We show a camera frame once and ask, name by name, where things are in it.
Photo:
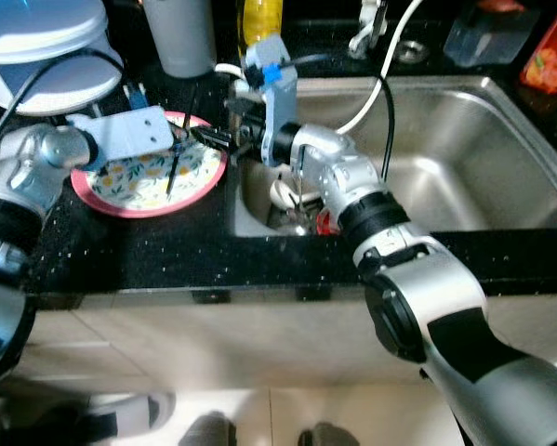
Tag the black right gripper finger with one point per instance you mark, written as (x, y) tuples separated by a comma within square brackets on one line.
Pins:
[(244, 108), (218, 140)]

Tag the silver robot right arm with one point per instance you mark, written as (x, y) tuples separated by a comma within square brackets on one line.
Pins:
[(427, 307)]

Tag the black chopstick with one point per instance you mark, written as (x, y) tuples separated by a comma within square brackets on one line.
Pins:
[(176, 167)]

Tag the yellow oil bottle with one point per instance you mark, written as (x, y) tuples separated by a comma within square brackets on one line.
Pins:
[(259, 19)]

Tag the grey tumbler with red logo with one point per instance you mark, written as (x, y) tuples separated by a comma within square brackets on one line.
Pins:
[(180, 37)]

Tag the pink rimmed floral plate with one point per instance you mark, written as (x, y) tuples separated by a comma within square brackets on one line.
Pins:
[(129, 186)]

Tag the red bowl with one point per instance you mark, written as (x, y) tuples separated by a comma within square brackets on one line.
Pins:
[(324, 223)]

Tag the metal faucet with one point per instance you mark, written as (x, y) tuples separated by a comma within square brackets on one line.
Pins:
[(366, 32)]

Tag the round metal strainer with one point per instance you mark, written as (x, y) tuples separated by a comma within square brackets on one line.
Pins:
[(411, 51)]

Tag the white blue stacked container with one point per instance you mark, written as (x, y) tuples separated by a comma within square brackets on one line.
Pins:
[(46, 56)]

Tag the grey cabinet door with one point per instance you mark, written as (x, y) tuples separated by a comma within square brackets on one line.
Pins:
[(213, 339), (538, 325)]

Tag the stainless steel sink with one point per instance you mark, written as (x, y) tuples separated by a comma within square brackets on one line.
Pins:
[(464, 167)]

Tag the red peach soap pouch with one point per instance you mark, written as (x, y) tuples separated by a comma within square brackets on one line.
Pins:
[(552, 65)]

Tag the clear plastic container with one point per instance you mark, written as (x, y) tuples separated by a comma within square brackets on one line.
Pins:
[(492, 42)]

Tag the robot left black foot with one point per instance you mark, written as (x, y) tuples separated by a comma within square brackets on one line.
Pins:
[(210, 432)]

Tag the robot black foot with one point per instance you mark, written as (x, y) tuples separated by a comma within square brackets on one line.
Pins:
[(210, 432), (326, 437)]

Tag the robot right black foot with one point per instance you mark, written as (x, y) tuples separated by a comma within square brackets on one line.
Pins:
[(326, 437)]

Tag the person in dark clothes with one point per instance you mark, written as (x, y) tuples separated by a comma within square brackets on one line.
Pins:
[(46, 427)]

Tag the light grey right wrist camera mount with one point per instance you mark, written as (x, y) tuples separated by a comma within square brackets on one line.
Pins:
[(280, 102)]

